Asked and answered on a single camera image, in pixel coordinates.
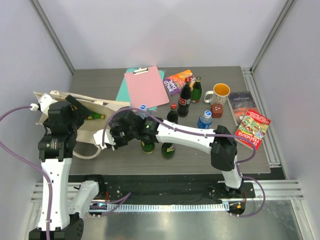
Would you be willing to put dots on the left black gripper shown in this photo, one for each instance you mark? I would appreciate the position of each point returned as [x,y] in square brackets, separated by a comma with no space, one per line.
[80,113]

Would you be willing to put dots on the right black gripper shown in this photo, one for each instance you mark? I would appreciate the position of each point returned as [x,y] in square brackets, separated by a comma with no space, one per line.
[113,131]

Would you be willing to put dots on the Pocari Sweat plastic bottle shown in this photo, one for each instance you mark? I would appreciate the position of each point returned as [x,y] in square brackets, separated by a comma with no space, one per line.
[143,111]

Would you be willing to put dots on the green glass bottle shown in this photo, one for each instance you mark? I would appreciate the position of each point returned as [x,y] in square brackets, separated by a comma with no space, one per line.
[96,116]
[147,148]
[168,150]
[196,90]

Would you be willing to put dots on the canvas tote bag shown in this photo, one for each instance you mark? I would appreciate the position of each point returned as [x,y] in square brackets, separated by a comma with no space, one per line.
[104,107]

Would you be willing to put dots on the Coca-Cola glass bottle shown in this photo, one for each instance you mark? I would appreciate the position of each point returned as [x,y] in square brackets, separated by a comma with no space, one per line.
[184,98]
[172,116]

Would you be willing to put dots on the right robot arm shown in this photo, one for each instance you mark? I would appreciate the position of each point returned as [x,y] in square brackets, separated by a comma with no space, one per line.
[218,144]

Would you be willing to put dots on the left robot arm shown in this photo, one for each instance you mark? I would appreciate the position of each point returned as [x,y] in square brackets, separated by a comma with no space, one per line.
[59,219]

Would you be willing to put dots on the pink clipboard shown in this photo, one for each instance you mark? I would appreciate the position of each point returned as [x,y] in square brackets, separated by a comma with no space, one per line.
[145,87]

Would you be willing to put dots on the Roald Dahl book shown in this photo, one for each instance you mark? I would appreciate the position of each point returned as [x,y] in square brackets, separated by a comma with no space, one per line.
[174,84]

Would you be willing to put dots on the brown red cube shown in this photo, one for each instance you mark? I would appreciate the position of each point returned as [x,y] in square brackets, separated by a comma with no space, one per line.
[217,110]

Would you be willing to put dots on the white mug orange inside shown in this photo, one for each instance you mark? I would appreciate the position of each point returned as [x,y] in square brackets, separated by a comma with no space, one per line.
[218,95]

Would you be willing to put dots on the dark purple book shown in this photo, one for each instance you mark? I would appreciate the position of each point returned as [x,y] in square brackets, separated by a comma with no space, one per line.
[239,103]

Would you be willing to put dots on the red Treehouse book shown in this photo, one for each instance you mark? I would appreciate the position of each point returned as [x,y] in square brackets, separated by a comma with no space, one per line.
[253,127]

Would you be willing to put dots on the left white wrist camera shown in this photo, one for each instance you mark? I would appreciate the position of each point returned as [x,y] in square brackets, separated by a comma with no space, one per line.
[44,103]

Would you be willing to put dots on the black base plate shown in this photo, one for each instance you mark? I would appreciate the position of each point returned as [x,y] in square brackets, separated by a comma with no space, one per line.
[205,185]

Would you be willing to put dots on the slotted cable duct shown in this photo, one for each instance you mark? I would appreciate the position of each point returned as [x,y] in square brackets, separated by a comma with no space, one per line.
[144,208]

